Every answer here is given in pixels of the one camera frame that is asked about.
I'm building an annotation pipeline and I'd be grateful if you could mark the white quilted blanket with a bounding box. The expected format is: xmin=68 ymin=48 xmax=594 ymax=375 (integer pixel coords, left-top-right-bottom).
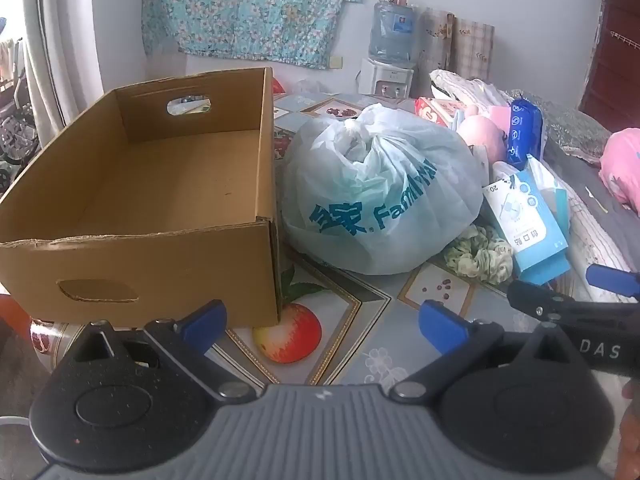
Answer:
xmin=429 ymin=69 xmax=516 ymax=111

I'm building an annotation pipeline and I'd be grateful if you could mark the large pink plush toy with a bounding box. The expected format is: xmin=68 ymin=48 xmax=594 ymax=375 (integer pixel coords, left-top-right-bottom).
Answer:
xmin=598 ymin=127 xmax=640 ymax=203

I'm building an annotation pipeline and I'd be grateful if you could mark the brown wooden door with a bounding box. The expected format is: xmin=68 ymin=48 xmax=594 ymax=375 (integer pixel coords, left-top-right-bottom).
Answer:
xmin=580 ymin=0 xmax=640 ymax=133

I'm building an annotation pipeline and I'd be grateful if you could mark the brown cardboard box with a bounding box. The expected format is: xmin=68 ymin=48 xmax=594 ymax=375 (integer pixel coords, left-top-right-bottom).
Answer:
xmin=0 ymin=66 xmax=281 ymax=328

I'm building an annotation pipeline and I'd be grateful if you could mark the floral patterned roll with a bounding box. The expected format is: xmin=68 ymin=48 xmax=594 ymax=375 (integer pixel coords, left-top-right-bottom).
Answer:
xmin=417 ymin=7 xmax=456 ymax=78

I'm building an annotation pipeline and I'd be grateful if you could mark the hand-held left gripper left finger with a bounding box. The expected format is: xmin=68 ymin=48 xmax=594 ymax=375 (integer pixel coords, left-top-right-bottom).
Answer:
xmin=64 ymin=300 xmax=257 ymax=403

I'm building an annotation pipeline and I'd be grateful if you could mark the white wire hook rack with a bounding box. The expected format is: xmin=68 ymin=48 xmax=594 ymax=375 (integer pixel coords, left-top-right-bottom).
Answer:
xmin=609 ymin=30 xmax=640 ymax=52

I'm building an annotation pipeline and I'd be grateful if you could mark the pale blue plastic bag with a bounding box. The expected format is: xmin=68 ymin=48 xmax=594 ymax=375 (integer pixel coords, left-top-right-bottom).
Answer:
xmin=280 ymin=103 xmax=486 ymax=276

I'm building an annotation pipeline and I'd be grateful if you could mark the blue white face mask box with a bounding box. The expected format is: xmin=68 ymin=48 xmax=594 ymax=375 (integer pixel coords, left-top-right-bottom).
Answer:
xmin=482 ymin=167 xmax=572 ymax=286

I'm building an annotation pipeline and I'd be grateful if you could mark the blue tissue pack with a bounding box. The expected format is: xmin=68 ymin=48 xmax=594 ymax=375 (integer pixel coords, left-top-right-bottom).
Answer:
xmin=506 ymin=99 xmax=544 ymax=171

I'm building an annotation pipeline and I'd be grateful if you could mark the fruit print tablecloth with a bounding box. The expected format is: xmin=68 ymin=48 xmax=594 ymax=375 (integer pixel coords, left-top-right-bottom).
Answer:
xmin=30 ymin=92 xmax=591 ymax=391

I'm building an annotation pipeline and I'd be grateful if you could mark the teal floral hanging cloth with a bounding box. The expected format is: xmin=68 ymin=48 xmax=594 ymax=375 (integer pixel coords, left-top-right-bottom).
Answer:
xmin=141 ymin=0 xmax=366 ymax=70

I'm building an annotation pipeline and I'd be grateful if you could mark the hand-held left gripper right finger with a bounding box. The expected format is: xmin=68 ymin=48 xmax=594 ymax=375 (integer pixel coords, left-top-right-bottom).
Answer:
xmin=390 ymin=300 xmax=576 ymax=403

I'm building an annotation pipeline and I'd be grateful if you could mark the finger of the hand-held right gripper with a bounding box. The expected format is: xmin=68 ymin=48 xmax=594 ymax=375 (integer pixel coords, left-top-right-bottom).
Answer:
xmin=586 ymin=264 xmax=640 ymax=304
xmin=507 ymin=279 xmax=576 ymax=322

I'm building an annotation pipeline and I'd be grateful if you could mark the grey bedsheet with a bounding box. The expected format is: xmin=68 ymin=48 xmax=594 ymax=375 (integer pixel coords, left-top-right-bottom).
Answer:
xmin=542 ymin=137 xmax=640 ymax=266

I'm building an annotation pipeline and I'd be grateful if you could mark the white water dispenser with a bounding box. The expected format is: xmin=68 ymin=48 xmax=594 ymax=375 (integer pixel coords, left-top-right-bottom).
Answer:
xmin=359 ymin=57 xmax=417 ymax=100

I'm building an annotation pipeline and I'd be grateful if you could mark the person's right hand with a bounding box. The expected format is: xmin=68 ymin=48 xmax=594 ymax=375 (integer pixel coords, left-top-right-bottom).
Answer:
xmin=616 ymin=384 xmax=640 ymax=480

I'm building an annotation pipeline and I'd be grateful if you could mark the blue water jug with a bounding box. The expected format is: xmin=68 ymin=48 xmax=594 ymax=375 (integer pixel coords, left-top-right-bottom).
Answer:
xmin=368 ymin=0 xmax=418 ymax=63

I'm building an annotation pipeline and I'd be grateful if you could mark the green floral scrunchie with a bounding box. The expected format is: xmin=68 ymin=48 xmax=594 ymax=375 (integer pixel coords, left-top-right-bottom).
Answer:
xmin=444 ymin=225 xmax=515 ymax=286

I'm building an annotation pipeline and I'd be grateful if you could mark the green leaf print pillow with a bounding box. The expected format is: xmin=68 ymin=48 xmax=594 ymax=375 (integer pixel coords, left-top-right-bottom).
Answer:
xmin=510 ymin=89 xmax=613 ymax=166

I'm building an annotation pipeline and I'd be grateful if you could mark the white curtain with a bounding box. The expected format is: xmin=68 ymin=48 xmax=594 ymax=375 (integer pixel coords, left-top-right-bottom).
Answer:
xmin=22 ymin=0 xmax=106 ymax=126

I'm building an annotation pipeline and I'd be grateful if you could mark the wheelchair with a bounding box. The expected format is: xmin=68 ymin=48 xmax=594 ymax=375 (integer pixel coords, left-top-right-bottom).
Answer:
xmin=0 ymin=37 xmax=38 ymax=181

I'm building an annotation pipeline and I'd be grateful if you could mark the checked patterned roll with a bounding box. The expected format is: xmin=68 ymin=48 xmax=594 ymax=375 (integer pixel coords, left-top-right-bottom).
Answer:
xmin=452 ymin=17 xmax=496 ymax=81

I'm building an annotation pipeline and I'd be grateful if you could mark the red white wet wipes pack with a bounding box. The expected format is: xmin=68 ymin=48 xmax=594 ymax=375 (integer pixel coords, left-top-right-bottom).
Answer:
xmin=415 ymin=96 xmax=468 ymax=128

